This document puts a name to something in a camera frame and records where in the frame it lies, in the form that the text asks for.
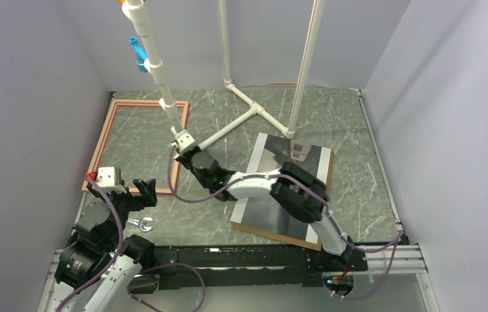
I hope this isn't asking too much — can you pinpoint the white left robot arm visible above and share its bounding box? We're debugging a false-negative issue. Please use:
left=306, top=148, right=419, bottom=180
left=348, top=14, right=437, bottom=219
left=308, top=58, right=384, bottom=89
left=51, top=178, right=157, bottom=311

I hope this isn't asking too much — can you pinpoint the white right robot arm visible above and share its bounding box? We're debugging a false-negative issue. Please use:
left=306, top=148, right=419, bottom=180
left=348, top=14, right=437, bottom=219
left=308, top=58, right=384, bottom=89
left=171, top=147, right=352, bottom=270

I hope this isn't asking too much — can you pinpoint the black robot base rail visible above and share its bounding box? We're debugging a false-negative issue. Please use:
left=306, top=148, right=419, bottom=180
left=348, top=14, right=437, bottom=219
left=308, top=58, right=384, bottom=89
left=68, top=232, right=410, bottom=296

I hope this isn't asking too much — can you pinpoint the red wooden picture frame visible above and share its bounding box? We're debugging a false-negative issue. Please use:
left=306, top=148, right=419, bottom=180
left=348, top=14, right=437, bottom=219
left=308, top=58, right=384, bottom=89
left=86, top=99, right=174, bottom=196

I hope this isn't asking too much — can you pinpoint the glossy photo with white borders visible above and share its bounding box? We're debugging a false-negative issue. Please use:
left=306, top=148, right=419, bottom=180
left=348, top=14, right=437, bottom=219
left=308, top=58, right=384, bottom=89
left=231, top=133, right=333, bottom=250

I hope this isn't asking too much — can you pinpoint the silver open-end wrench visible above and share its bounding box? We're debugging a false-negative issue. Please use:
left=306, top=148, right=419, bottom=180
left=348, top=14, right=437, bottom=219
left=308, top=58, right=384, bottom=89
left=126, top=217, right=153, bottom=232

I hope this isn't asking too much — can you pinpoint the brown cardboard backing board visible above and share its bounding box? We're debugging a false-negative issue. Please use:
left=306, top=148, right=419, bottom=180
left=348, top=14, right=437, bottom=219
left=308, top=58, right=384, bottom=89
left=231, top=147, right=333, bottom=251

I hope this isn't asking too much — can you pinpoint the blue pipe fitting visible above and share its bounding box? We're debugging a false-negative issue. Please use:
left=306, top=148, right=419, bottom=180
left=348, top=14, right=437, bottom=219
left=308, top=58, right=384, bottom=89
left=129, top=37, right=148, bottom=73

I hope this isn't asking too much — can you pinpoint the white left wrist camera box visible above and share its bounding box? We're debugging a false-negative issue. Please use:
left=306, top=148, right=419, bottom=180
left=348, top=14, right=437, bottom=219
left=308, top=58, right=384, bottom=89
left=84, top=166, right=127, bottom=193

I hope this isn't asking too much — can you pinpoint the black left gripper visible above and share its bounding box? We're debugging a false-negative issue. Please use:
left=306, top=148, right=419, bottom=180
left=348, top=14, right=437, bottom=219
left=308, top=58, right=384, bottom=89
left=88, top=177, right=156, bottom=248

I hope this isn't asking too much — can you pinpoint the white PVC pipe stand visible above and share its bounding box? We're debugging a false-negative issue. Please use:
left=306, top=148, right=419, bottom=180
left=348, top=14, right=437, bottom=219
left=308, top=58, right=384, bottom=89
left=119, top=0, right=325, bottom=150

